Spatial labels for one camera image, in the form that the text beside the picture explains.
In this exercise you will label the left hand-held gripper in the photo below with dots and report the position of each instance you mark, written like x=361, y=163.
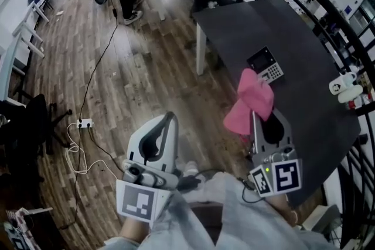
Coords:
x=136, y=200

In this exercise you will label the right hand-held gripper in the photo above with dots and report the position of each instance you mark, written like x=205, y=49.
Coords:
x=288, y=175

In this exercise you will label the pink cloth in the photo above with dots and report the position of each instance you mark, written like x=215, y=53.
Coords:
x=255, y=93

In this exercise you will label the person's left forearm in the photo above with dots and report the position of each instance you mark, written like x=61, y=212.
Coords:
x=134, y=229

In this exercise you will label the person's right forearm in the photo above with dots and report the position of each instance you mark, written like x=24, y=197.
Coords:
x=278, y=208

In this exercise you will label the person's white shoe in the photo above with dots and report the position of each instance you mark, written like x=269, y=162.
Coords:
x=191, y=168

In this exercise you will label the white power strip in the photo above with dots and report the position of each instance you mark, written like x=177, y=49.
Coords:
x=85, y=123

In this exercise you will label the white cartoon print mug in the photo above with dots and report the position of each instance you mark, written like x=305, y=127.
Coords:
x=337, y=86

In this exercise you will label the person's light blue clothing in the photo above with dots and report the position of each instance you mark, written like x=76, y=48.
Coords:
x=243, y=228

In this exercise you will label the white plastic container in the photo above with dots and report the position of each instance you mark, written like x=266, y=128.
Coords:
x=350, y=94

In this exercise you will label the clear bottle with red label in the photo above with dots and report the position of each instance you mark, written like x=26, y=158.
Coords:
x=356, y=103

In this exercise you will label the white table leg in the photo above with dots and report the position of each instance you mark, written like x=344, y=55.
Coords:
x=201, y=47

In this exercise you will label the black swivel chair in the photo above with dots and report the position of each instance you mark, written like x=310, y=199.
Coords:
x=32, y=126

